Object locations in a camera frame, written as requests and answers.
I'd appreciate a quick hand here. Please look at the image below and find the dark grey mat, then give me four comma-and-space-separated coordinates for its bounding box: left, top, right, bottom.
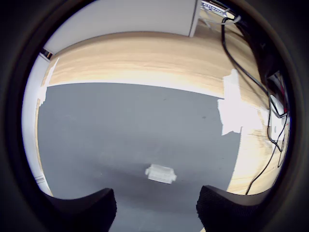
36, 82, 242, 232

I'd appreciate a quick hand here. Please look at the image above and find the white power strip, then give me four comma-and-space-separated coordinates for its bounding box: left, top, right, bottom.
267, 93, 290, 142

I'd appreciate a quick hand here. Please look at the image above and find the small white plastic terminal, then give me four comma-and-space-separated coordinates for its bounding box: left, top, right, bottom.
144, 163, 178, 185

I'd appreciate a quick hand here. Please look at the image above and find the white tape piece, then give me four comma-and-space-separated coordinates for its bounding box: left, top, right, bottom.
38, 57, 60, 106
217, 68, 243, 136

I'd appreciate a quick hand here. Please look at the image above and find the blue white printed label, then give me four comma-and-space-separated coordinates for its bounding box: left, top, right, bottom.
200, 0, 229, 18

